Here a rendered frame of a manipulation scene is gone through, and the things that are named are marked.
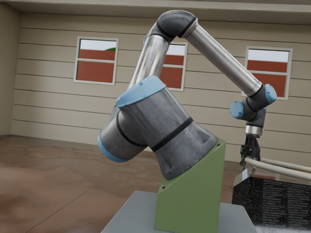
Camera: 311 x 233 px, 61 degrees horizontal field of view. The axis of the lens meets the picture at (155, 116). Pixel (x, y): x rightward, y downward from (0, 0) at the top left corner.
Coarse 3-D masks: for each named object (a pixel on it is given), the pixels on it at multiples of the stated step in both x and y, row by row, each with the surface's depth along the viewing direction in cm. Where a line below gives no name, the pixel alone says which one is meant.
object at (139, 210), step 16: (144, 192) 97; (128, 208) 79; (144, 208) 80; (224, 208) 88; (240, 208) 89; (112, 224) 67; (128, 224) 68; (144, 224) 69; (224, 224) 74; (240, 224) 76
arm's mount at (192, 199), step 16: (224, 144) 65; (208, 160) 65; (192, 176) 66; (208, 176) 65; (160, 192) 66; (176, 192) 66; (192, 192) 66; (208, 192) 65; (160, 208) 66; (176, 208) 66; (192, 208) 66; (208, 208) 65; (160, 224) 66; (176, 224) 66; (192, 224) 66; (208, 224) 65
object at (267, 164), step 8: (248, 160) 130; (264, 160) 151; (272, 160) 153; (264, 168) 119; (272, 168) 115; (280, 168) 113; (296, 168) 150; (304, 168) 147; (296, 176) 109; (304, 176) 108
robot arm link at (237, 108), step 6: (234, 102) 136; (240, 102) 133; (246, 102) 131; (234, 108) 136; (240, 108) 132; (246, 108) 131; (234, 114) 135; (240, 114) 132; (246, 114) 133; (252, 114) 133; (246, 120) 139; (252, 120) 139
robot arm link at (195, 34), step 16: (160, 16) 121; (176, 16) 116; (192, 16) 116; (176, 32) 118; (192, 32) 117; (208, 48) 119; (224, 64) 121; (240, 64) 122; (240, 80) 123; (256, 80) 124; (256, 96) 124; (272, 96) 122
